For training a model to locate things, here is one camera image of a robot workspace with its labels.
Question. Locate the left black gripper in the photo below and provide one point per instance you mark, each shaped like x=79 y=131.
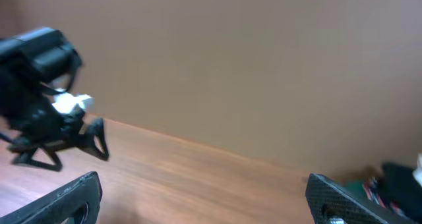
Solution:
x=42 y=128

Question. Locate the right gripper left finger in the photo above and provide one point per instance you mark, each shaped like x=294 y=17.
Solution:
x=75 y=202

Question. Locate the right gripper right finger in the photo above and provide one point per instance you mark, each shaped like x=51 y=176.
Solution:
x=331 y=203

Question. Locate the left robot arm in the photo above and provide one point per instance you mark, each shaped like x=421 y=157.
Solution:
x=38 y=70

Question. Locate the red plaid shirt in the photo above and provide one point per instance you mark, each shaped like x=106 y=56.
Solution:
x=376 y=191

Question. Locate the beige cream garment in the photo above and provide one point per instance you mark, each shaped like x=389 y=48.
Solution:
x=417 y=173

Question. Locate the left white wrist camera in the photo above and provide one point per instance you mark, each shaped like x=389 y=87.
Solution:
x=65 y=102

